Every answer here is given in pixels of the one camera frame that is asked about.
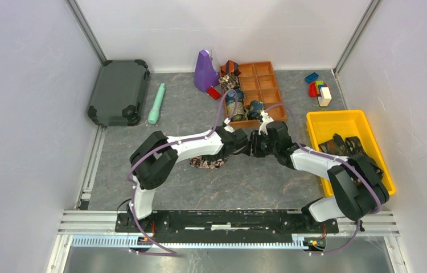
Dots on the dark green suitcase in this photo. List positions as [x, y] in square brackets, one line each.
[119, 93]

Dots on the colourful toy block stack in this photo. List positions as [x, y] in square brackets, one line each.
[321, 91]

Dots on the small red block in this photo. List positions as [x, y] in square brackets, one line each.
[212, 92]

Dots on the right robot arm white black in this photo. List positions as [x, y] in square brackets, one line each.
[357, 187]

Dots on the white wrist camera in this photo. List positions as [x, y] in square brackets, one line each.
[264, 119]
[226, 125]

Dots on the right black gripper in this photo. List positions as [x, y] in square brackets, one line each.
[254, 151]

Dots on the purple metronome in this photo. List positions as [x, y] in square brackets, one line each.
[205, 75]

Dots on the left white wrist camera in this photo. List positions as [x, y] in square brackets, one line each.
[226, 125]

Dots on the rolled navy gold tie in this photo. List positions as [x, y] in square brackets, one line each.
[254, 109]

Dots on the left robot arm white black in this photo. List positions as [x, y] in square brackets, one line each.
[154, 159]

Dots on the dark paisley ties in bin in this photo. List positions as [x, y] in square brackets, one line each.
[348, 147]

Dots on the aluminium rail frame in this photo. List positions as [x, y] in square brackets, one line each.
[97, 229]

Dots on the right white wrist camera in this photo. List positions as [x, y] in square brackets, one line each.
[264, 119]

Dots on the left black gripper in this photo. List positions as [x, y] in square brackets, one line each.
[211, 156]

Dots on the orange compartment tray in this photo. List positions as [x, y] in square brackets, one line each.
[258, 82]

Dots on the blue toy brick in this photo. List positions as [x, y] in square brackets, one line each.
[311, 77]

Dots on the rolled brown floral tie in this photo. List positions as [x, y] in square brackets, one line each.
[229, 81]

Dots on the rolled orange black tie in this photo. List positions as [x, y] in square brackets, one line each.
[230, 67]

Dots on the rolled olive patterned tie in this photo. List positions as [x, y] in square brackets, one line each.
[236, 111]

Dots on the black pink rose tie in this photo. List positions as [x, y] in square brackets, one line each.
[208, 161]

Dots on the mint green flashlight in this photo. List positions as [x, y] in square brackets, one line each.
[155, 110]

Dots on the yellow plastic bin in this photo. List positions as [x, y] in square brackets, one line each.
[322, 125]

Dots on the rolled blue patterned tie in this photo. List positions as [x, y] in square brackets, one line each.
[234, 95]

